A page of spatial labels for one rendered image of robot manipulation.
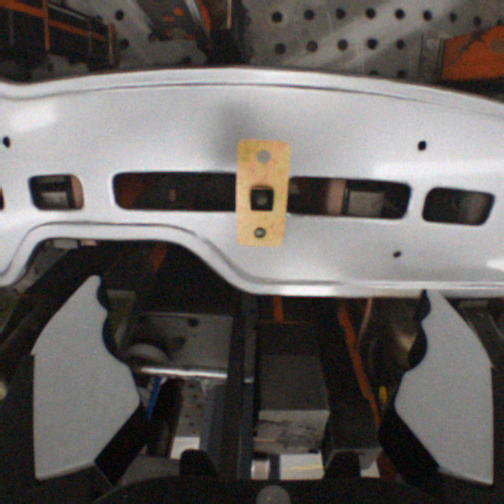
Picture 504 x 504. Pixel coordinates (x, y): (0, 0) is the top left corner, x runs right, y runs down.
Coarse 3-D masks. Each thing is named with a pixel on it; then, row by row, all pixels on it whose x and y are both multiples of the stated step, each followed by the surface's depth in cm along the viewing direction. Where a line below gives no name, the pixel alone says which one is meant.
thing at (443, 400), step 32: (416, 320) 11; (448, 320) 9; (416, 352) 9; (448, 352) 8; (480, 352) 8; (416, 384) 7; (448, 384) 7; (480, 384) 7; (384, 416) 7; (416, 416) 6; (448, 416) 6; (480, 416) 6; (384, 448) 7; (416, 448) 6; (448, 448) 5; (480, 448) 5; (416, 480) 6; (480, 480) 5
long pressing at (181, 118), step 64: (0, 128) 20; (64, 128) 20; (128, 128) 21; (192, 128) 21; (256, 128) 21; (320, 128) 20; (384, 128) 20; (448, 128) 20; (0, 256) 26; (256, 256) 25; (320, 256) 25; (384, 256) 25; (448, 256) 25
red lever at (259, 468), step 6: (252, 456) 27; (258, 456) 27; (264, 456) 27; (252, 462) 26; (258, 462) 26; (264, 462) 26; (252, 468) 26; (258, 468) 26; (264, 468) 26; (252, 474) 26; (258, 474) 26; (264, 474) 26
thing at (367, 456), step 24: (312, 312) 41; (336, 312) 41; (336, 336) 37; (336, 360) 33; (336, 384) 30; (336, 408) 27; (360, 408) 27; (336, 432) 25; (360, 432) 25; (360, 456) 23
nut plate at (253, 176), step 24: (240, 144) 21; (264, 144) 21; (288, 144) 21; (240, 168) 22; (264, 168) 22; (288, 168) 22; (240, 192) 22; (264, 192) 22; (240, 216) 23; (264, 216) 23; (240, 240) 24; (264, 240) 24
